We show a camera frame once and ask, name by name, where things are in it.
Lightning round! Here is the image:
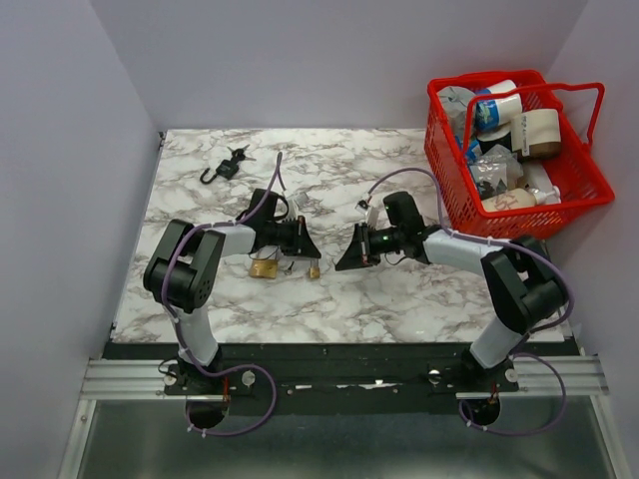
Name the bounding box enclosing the large brass padlock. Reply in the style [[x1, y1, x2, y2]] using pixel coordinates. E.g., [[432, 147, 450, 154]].
[[249, 258, 279, 279]]

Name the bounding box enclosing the clear plastic bag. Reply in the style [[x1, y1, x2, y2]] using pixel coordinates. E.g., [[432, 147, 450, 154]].
[[468, 145, 523, 200]]

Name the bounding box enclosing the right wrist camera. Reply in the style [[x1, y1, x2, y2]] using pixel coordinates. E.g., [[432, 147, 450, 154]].
[[355, 197, 379, 228]]

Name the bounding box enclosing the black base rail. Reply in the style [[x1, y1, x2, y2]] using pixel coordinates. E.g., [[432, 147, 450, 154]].
[[103, 340, 577, 417]]

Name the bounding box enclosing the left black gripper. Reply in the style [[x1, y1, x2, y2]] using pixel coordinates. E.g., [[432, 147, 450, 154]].
[[265, 216, 321, 258]]

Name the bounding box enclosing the black padlock with keys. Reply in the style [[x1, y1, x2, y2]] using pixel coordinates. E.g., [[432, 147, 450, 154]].
[[199, 145, 254, 185]]

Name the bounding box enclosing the grey crumpled bag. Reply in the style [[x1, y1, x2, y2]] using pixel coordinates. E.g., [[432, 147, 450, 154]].
[[437, 86, 475, 138]]

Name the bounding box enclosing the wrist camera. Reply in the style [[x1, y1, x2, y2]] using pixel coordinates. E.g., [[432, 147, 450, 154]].
[[285, 192, 309, 220], [355, 197, 379, 228]]

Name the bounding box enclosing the small brass padlock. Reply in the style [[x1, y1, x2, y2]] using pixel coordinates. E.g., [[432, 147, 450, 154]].
[[309, 258, 320, 279]]

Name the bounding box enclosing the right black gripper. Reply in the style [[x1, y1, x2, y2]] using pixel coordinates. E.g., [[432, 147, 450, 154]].
[[335, 222, 404, 271]]

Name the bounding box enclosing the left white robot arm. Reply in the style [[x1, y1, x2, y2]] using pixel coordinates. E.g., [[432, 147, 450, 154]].
[[143, 189, 321, 394]]

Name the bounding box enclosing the red plastic basket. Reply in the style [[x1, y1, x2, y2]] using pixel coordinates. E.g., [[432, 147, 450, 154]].
[[424, 70, 614, 240]]

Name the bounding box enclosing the beige lotion pump bottle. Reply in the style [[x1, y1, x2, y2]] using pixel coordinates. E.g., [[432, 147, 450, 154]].
[[481, 186, 561, 213]]

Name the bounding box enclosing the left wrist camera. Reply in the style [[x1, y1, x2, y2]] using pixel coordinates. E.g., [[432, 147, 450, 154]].
[[285, 192, 309, 220]]

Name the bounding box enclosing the beige tape roll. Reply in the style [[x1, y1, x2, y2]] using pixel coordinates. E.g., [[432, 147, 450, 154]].
[[510, 109, 562, 162]]

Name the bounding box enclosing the white blue paper cup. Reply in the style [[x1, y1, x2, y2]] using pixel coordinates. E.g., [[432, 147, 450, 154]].
[[474, 79, 523, 132]]

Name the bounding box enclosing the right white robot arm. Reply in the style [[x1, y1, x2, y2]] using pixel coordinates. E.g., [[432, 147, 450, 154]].
[[335, 192, 569, 391]]

